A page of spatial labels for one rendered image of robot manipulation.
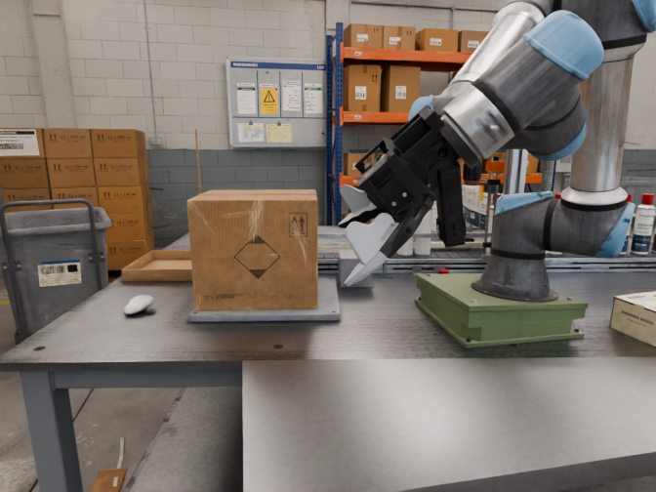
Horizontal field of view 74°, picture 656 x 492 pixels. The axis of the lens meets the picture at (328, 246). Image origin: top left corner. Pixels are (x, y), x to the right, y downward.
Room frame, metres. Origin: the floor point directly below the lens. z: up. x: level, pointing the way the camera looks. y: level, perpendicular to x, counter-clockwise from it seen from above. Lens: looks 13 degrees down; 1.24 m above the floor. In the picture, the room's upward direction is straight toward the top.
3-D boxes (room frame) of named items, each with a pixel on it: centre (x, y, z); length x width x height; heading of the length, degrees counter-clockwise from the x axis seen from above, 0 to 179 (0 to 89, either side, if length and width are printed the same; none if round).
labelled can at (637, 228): (1.46, -1.07, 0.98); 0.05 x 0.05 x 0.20
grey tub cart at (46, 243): (2.75, 1.75, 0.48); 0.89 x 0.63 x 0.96; 30
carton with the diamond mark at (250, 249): (1.13, 0.18, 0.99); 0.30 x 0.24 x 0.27; 93
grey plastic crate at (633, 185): (3.11, -2.07, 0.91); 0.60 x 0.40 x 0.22; 104
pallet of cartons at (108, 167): (4.21, 2.33, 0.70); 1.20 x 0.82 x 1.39; 107
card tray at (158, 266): (1.43, 0.49, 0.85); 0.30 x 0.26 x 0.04; 91
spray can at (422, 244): (1.45, -0.32, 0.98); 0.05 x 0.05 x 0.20
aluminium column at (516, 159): (1.31, -0.55, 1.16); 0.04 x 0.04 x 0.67; 1
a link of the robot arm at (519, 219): (0.99, -0.45, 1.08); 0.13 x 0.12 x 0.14; 52
